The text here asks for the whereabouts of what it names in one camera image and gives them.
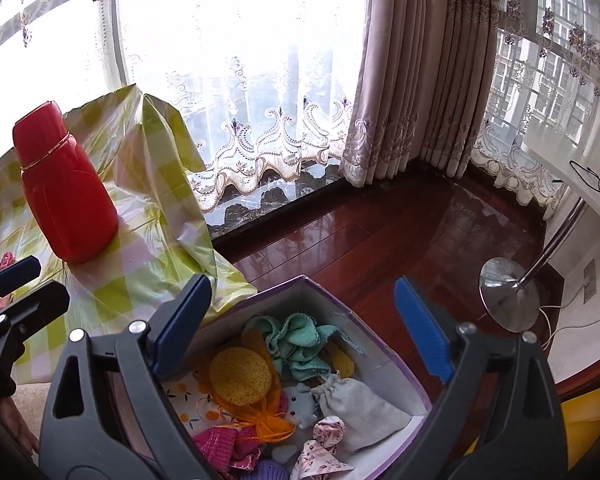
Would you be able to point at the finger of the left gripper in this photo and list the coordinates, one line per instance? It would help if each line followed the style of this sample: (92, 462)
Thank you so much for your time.
(23, 319)
(18, 274)

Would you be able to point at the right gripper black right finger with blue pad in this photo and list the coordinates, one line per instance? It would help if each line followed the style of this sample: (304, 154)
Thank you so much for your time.
(498, 415)

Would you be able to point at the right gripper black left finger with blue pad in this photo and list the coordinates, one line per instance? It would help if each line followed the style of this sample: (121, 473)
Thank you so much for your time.
(82, 433)

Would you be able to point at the white floral fabric pouch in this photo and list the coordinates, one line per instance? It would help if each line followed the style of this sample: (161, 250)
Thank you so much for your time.
(194, 406)

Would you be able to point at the magenta knitted cloth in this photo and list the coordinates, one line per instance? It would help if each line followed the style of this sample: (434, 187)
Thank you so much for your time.
(230, 451)

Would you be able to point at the grey drawstring cloth bag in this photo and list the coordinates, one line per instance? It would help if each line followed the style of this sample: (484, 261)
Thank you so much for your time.
(368, 418)

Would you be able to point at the round sponge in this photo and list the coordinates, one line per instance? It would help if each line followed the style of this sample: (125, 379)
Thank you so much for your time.
(244, 382)

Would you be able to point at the purple knitted sock roll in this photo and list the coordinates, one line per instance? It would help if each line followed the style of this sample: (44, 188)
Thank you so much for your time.
(269, 470)

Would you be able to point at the red patterned knotted cloth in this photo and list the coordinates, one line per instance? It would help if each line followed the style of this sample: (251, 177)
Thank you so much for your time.
(317, 459)

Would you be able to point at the blue plush pig pouch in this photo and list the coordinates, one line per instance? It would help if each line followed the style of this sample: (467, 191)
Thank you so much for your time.
(302, 408)

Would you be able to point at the teal green towel cloth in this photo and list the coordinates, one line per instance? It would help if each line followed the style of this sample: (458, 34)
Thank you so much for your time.
(295, 344)

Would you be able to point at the yellow square sponge with hole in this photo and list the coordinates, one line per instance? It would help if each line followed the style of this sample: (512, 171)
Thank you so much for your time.
(341, 362)

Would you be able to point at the person's left hand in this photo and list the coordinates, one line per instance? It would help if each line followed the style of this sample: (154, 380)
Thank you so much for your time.
(12, 419)

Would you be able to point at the pink rolled sock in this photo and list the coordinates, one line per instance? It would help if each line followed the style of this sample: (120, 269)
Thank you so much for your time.
(8, 259)

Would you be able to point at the beige velvet cushion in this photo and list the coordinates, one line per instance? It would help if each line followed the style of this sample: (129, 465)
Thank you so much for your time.
(30, 400)

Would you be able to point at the yellow object bottom right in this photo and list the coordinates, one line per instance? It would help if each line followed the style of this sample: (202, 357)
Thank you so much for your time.
(582, 421)

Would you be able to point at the red plastic thermos jug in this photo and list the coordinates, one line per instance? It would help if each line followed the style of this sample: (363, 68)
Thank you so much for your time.
(68, 200)

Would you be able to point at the chrome floor lamp stand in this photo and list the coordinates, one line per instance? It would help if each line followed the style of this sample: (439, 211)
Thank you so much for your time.
(508, 291)

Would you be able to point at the white cardboard box purple rim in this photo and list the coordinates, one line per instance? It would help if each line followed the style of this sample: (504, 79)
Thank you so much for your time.
(375, 363)

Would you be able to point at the green checked plastic tablecloth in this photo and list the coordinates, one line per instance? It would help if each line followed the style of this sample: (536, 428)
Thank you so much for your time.
(143, 152)

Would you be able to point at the white lace sheer curtain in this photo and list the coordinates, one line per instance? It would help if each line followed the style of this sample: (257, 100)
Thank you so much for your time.
(263, 85)

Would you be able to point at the beige drape curtain centre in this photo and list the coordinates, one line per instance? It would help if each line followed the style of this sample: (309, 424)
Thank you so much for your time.
(425, 75)

